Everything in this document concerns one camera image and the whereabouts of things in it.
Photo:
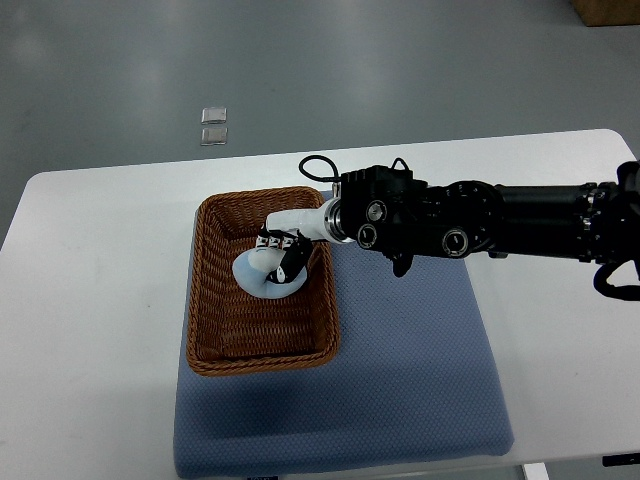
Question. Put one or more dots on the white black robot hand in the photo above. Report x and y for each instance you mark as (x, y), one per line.
(286, 240)

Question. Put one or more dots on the light blue plush toy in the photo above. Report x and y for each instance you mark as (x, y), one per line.
(252, 268)

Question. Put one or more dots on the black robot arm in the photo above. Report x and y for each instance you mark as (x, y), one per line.
(388, 210)

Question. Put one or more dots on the brown wicker basket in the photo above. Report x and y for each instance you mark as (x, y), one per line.
(230, 332)

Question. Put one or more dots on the upper metal floor plate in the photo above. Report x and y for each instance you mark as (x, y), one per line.
(214, 115)

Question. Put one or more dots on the blue quilted mat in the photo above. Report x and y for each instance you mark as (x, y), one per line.
(414, 380)

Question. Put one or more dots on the white table leg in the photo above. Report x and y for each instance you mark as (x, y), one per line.
(535, 471)

